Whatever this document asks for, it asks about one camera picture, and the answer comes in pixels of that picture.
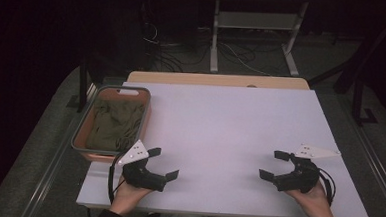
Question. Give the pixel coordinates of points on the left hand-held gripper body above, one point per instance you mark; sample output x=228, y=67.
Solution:
x=142, y=177

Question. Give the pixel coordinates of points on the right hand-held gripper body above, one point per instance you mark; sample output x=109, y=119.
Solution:
x=302, y=179

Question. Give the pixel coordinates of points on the person's left hand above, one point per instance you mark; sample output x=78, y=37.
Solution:
x=126, y=195

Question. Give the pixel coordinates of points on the person's right hand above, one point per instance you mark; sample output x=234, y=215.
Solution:
x=314, y=203

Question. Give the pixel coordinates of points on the olive green cloth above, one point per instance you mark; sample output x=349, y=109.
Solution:
x=116, y=124

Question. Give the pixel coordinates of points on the orange basket with grey rim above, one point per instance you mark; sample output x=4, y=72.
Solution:
x=86, y=126

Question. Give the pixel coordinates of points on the black metal stand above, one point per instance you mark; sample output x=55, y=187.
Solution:
x=358, y=97
x=83, y=86

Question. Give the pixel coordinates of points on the white metal stand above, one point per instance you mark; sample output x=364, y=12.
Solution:
x=255, y=21

